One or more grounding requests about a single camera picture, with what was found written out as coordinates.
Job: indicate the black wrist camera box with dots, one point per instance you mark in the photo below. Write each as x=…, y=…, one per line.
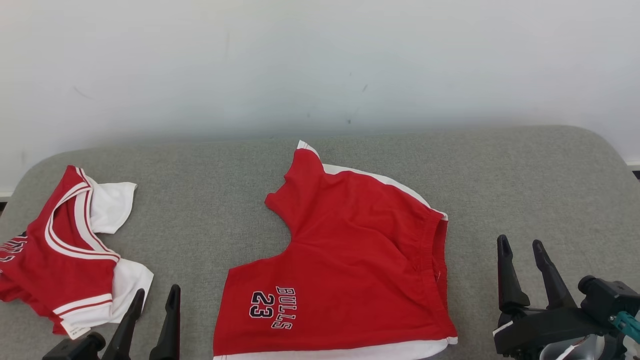
x=605, y=297
x=75, y=350

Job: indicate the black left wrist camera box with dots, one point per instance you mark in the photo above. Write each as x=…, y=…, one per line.
x=75, y=350

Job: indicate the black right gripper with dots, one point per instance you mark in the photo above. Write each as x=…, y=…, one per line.
x=530, y=327

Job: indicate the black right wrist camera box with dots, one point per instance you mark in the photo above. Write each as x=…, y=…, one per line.
x=605, y=297

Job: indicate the red shorts with white stripe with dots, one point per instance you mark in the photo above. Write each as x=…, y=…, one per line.
x=360, y=260

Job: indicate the red Bulls jersey white sleeves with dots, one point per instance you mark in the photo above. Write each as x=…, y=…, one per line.
x=65, y=260

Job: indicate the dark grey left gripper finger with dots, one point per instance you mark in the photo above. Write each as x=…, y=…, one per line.
x=125, y=335
x=167, y=340

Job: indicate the grey fabric sofa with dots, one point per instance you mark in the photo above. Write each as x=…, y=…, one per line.
x=320, y=200

